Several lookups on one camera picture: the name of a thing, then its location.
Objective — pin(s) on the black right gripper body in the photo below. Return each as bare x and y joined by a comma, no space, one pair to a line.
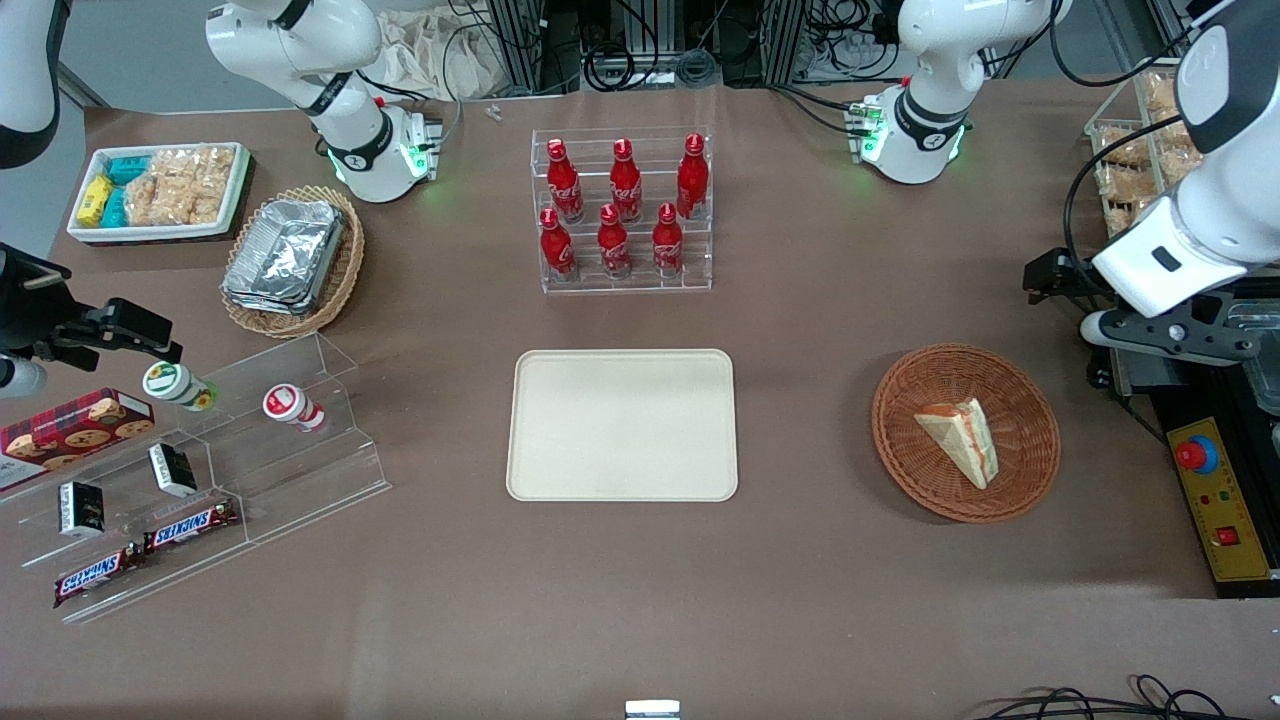
28,308

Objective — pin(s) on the triangular sandwich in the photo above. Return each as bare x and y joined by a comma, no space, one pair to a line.
950,430

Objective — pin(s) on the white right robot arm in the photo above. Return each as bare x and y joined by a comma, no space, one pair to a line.
300,50

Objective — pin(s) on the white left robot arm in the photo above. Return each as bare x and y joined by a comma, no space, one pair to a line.
930,60

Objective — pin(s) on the white rectangular snack tray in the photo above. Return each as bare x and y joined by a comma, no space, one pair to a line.
150,233

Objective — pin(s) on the oval light wicker basket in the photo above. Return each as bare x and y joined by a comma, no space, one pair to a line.
350,262

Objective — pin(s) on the round brown wicker basket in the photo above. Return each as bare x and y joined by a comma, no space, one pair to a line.
920,475

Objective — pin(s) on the beige plastic tray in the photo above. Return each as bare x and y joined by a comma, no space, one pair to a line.
600,430

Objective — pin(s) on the green lid drink bottle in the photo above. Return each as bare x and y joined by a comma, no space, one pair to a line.
172,384

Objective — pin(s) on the grey metal box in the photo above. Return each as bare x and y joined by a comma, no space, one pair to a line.
1130,375

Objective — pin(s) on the teal snack packet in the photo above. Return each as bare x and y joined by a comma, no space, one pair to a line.
128,168
115,208

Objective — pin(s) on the small black white box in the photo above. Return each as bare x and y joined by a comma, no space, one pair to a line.
172,470
80,508

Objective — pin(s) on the red tartan cookie box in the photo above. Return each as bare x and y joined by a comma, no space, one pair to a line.
70,432

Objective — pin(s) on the yellow snack packet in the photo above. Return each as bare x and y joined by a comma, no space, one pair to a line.
95,200

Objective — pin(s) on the red lid drink bottle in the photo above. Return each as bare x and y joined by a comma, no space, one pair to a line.
286,404

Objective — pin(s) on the black equipment stand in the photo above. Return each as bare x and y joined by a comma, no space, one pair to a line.
1175,405

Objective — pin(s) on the clear bag of rice crackers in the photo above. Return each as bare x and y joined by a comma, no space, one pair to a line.
180,185

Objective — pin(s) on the clear plastic container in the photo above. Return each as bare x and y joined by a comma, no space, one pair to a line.
1262,385

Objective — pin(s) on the stack of foil trays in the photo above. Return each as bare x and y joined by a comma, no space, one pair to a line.
285,255

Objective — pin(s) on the brown Snickers bar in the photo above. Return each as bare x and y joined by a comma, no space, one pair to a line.
190,527
95,576

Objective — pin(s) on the clear acrylic step display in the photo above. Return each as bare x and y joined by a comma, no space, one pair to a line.
300,470

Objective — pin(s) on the yellow emergency stop box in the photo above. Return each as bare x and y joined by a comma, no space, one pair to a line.
1228,510

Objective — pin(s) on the red cola bottle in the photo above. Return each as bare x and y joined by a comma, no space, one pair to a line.
613,245
667,245
556,248
626,185
692,180
564,185

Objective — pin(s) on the beige crumpled cloth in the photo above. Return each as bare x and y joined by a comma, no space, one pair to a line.
440,60

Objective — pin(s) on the clear acrylic bottle rack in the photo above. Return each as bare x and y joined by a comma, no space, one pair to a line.
590,288

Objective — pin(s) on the grey left wrist camera bracket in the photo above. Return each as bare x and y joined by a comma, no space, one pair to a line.
1160,338

